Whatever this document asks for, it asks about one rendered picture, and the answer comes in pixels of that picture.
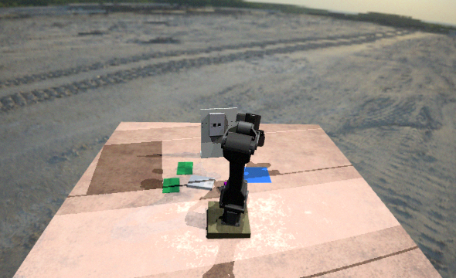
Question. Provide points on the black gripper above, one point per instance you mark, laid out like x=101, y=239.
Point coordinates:
x=240, y=117

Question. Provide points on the blue square mat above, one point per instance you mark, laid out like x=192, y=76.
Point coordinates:
x=257, y=175

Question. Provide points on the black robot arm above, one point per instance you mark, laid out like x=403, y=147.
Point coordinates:
x=239, y=143

